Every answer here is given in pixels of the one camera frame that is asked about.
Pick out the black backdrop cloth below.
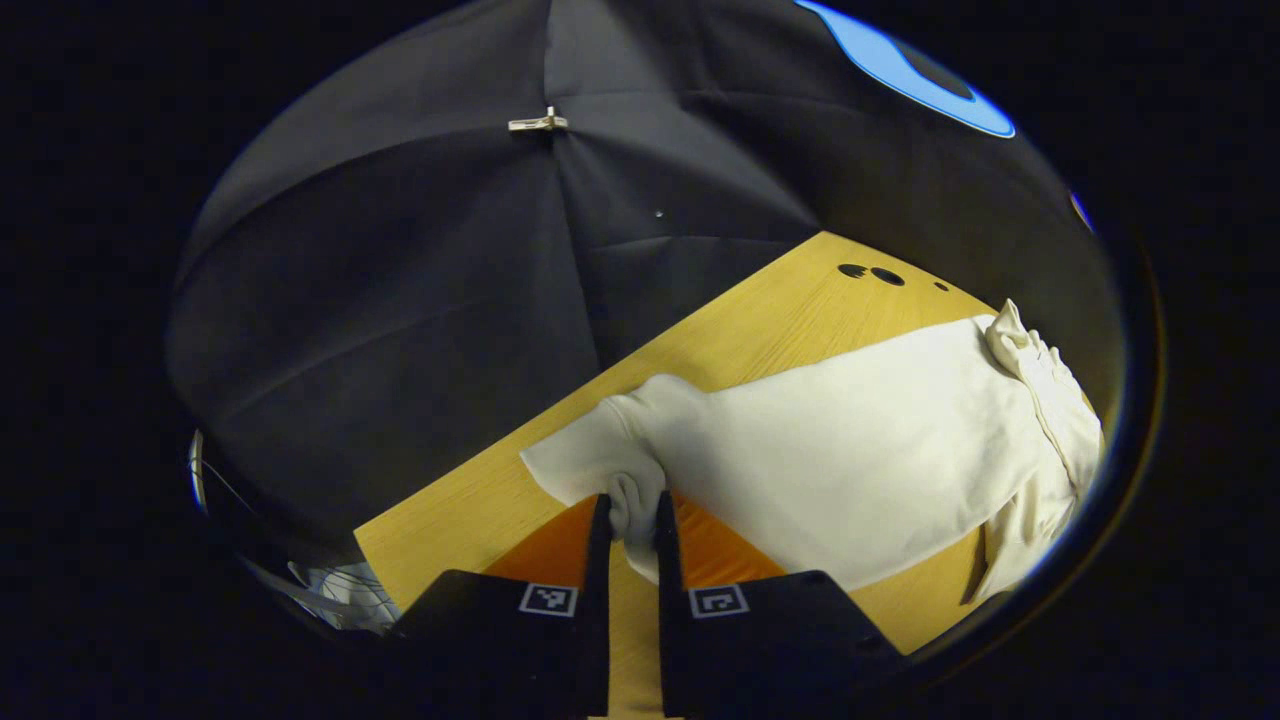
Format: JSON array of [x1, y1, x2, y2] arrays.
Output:
[[165, 0, 1126, 601]]

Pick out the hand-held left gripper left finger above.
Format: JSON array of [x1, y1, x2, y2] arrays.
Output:
[[385, 493, 613, 719]]

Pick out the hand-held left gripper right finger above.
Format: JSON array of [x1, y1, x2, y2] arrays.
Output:
[[655, 490, 906, 719]]

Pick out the white sweatshirt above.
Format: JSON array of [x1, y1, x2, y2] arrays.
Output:
[[520, 298, 1106, 601]]

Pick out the pale tangled cables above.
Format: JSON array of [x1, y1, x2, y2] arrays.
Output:
[[245, 555, 403, 637]]

